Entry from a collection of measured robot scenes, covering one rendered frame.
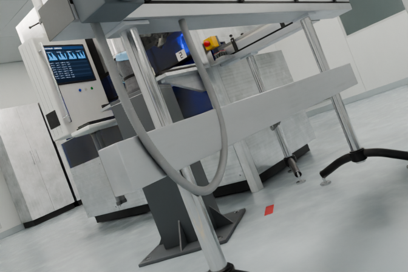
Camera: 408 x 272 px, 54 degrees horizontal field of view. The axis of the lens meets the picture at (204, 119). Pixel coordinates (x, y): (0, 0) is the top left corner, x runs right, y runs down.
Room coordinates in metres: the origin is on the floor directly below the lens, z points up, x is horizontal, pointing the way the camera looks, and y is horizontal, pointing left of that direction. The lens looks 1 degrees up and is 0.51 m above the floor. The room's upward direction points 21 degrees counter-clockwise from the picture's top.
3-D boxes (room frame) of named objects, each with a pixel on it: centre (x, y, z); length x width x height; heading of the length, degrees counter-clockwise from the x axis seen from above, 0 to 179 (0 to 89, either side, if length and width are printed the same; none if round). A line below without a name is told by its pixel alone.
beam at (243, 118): (1.54, -0.28, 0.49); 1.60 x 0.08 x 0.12; 139
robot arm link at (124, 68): (2.06, 0.26, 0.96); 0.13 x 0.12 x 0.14; 22
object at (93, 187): (3.62, 0.30, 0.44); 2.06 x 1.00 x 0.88; 49
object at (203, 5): (1.66, -0.38, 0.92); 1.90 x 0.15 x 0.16; 139
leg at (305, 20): (1.96, -0.64, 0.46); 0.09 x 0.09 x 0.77; 49
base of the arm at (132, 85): (2.05, 0.25, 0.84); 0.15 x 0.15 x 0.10
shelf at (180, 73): (2.68, 0.22, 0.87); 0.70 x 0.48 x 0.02; 49
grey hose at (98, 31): (1.08, 0.06, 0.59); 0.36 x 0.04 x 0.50; 139
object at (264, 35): (2.48, -0.53, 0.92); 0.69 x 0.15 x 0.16; 49
